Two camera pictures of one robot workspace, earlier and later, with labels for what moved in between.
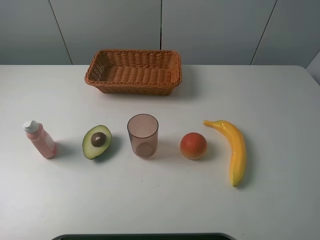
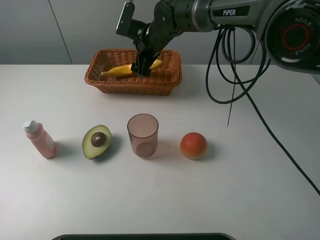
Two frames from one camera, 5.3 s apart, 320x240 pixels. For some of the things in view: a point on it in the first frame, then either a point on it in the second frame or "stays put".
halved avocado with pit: x=96 y=140 stays put
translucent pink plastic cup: x=143 y=131 stays put
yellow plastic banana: x=238 y=148 -> x=127 y=69
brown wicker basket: x=134 y=72 stays put
